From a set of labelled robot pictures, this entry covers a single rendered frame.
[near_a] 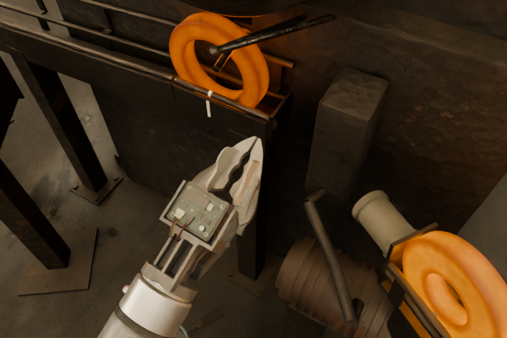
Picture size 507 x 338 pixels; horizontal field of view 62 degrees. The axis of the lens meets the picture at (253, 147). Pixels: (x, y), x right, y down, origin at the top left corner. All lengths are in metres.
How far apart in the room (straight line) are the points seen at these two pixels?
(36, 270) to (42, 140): 0.53
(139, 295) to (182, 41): 0.41
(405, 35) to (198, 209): 0.36
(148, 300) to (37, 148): 1.31
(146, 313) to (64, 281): 0.93
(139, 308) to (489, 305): 0.37
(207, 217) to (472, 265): 0.30
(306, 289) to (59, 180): 1.09
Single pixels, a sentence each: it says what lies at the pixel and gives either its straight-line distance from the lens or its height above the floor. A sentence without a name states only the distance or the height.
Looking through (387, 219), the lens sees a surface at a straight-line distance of 0.63.
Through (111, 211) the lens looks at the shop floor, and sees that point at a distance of 1.49.
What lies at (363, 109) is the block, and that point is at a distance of 0.61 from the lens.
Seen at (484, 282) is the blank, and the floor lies 0.78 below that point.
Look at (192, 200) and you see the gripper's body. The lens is 0.48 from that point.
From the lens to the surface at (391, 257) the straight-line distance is 0.62.
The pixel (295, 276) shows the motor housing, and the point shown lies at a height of 0.52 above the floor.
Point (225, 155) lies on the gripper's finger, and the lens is 0.52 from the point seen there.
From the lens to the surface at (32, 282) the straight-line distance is 1.46.
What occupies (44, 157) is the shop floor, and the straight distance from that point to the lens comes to 1.72.
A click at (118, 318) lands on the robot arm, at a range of 0.52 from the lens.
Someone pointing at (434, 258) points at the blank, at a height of 0.75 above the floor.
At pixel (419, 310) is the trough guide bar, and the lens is 0.63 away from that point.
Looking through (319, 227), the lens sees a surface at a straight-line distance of 0.73.
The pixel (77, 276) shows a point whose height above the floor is 0.01.
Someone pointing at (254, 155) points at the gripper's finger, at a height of 0.79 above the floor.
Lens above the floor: 1.23
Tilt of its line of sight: 51 degrees down
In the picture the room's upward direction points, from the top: straight up
